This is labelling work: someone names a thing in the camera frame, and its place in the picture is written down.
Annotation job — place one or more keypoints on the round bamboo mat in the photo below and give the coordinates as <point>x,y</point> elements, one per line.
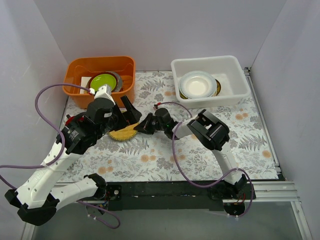
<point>124,134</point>

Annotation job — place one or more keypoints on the white deep plate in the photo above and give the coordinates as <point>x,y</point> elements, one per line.
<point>181,90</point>
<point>197,85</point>

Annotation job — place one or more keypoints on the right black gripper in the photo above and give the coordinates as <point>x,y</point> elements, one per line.
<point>150,122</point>

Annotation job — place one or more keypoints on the stack of dark plates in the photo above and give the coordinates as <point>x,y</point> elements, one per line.
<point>119,85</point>

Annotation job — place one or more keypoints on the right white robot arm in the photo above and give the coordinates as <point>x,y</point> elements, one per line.
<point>213,134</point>

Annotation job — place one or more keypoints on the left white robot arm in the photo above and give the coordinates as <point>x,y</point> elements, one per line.
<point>38,199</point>

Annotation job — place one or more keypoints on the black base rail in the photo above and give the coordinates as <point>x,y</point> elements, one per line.
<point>169,195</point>

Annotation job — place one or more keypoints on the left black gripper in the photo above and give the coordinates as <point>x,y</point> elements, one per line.
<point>120,115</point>

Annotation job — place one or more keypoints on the black mug red inside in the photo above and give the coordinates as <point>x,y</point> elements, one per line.
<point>69,119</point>

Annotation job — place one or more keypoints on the orange plastic bin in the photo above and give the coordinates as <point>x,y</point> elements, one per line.
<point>125,66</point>

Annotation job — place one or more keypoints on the floral table cloth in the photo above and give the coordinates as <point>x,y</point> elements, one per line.
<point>150,157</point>

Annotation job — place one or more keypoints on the white card in bin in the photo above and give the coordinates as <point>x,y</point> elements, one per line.
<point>84,83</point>

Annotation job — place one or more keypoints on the white plastic bin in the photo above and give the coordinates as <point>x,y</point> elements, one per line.
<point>195,81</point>

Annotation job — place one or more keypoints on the yellow black patterned plate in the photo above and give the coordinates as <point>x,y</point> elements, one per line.
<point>218,87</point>

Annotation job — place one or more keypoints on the lime green round plate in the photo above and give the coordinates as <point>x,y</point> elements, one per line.
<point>103,79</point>

